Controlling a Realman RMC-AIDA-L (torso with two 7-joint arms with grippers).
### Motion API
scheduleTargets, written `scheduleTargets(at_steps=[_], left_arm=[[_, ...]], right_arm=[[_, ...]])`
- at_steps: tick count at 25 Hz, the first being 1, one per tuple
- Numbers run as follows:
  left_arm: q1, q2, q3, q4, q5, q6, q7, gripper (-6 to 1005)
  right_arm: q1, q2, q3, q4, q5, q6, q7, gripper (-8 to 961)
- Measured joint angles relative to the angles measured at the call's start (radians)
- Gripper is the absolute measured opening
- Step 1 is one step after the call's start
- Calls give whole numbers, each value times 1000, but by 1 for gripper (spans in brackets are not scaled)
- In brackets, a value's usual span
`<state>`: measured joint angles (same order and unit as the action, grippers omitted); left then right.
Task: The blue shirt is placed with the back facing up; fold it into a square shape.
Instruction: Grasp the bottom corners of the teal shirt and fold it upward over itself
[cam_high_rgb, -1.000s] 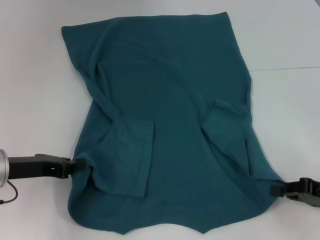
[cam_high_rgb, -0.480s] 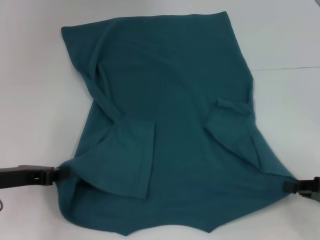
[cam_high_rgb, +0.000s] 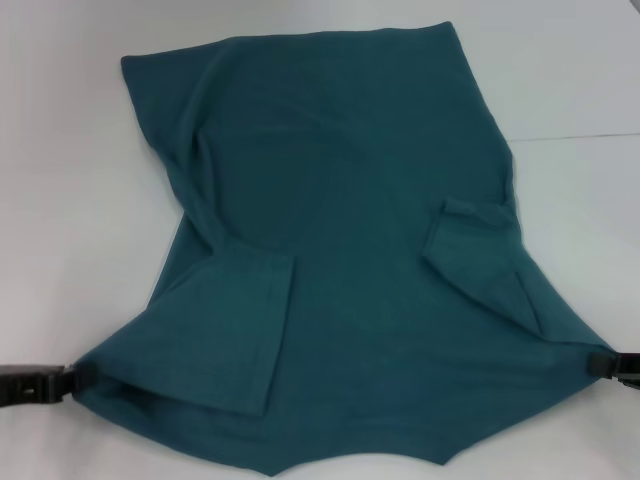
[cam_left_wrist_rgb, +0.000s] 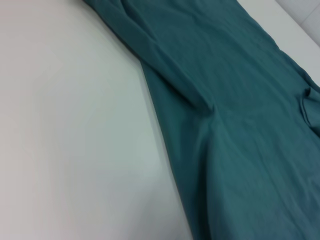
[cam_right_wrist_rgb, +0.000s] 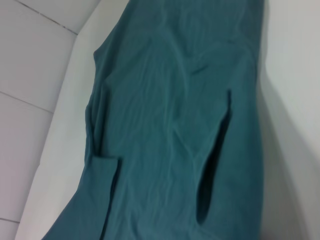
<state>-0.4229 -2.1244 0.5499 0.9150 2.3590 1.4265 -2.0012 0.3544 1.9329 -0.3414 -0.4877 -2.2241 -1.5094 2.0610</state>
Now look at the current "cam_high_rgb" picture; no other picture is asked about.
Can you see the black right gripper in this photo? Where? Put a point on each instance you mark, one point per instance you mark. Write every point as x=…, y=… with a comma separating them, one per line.
x=631, y=370

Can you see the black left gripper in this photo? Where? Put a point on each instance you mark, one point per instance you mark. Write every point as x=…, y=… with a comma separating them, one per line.
x=30, y=385

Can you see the teal blue t-shirt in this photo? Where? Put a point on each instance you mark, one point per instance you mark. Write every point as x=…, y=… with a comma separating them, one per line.
x=330, y=225

